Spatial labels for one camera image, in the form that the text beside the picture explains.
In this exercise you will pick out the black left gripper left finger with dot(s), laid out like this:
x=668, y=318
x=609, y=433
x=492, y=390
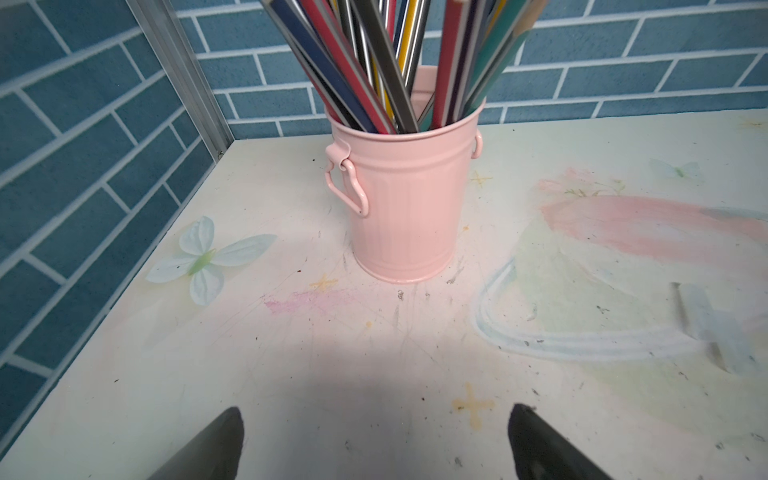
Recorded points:
x=214, y=453

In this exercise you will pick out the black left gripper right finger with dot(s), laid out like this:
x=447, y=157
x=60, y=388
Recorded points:
x=540, y=452

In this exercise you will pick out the clear knife cap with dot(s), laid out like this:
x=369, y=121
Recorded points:
x=733, y=345
x=699, y=317

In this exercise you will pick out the pink metal pencil cup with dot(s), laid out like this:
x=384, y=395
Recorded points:
x=404, y=194

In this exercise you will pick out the coloured pencils bundle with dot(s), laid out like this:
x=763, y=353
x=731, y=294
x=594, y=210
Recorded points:
x=362, y=57

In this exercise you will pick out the aluminium corner frame post left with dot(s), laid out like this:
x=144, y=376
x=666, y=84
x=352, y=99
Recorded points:
x=168, y=40

